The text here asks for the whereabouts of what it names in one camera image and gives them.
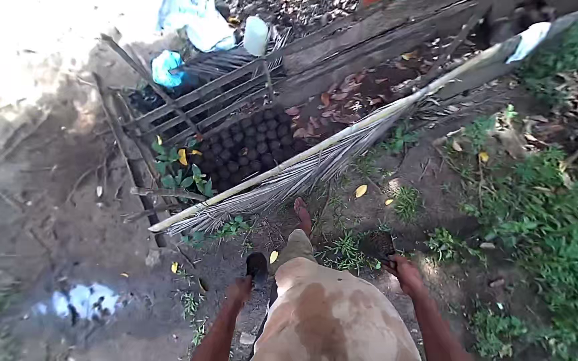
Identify dried palm frond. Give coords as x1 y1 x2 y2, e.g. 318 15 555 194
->
149 0 578 236

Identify pile of dry brown leaves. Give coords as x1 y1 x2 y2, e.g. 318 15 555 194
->
285 68 412 140

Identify short wooden stick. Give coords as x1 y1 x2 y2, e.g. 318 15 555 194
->
131 187 207 202

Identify weathered wooden planks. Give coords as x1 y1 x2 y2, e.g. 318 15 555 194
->
269 0 493 108

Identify wooden slatted frame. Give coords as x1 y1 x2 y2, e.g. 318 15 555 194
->
101 33 287 147

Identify light blue plastic bag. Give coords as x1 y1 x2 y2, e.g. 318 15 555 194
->
152 49 185 88

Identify dark long wooden board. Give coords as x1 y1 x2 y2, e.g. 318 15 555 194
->
92 73 168 248

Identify person's left forearm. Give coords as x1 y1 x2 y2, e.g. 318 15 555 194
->
190 297 244 361

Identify dark round soil-filled pot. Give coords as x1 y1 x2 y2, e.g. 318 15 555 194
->
360 230 396 261

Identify dense green undergrowth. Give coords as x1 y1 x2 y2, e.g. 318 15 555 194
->
462 10 578 361

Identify small green weeds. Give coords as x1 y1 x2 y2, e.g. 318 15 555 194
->
180 268 207 348
214 216 251 240
425 228 470 265

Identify person's legs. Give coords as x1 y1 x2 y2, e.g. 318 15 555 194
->
270 197 317 275

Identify person's right hand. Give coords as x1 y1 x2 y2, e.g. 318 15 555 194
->
381 254 425 297

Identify green broad-leaved plant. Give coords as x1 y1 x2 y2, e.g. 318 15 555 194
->
152 135 214 200

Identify large white plastic bag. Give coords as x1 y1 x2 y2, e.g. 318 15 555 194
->
157 0 237 53

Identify group of dark round pots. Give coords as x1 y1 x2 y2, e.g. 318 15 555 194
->
196 106 296 192

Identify person's left hand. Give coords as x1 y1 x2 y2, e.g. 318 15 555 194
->
226 275 253 307

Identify grey dried palm leaves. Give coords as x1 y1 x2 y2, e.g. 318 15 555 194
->
183 45 290 81

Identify black plastic bag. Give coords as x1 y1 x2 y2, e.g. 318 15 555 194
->
127 86 165 115

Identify person's right forearm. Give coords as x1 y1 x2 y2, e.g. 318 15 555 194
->
409 285 473 361

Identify white plastic container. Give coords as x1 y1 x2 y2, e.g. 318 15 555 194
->
243 16 270 57

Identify green grass tuft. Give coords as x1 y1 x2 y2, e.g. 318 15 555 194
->
319 231 370 275
393 186 422 223

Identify person's body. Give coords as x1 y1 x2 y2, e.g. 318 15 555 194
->
250 257 422 361

